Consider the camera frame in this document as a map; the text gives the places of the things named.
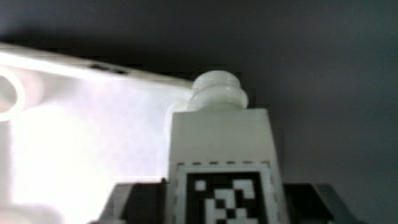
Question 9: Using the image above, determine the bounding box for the white square tabletop with sockets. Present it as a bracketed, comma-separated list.
[0, 42, 192, 224]

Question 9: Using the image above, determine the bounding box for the white leg with tag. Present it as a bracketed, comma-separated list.
[165, 71, 291, 224]

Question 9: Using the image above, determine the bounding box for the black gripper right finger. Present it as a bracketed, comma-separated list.
[284, 183, 368, 224]

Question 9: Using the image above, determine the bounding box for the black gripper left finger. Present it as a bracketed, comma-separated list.
[87, 182, 167, 224]

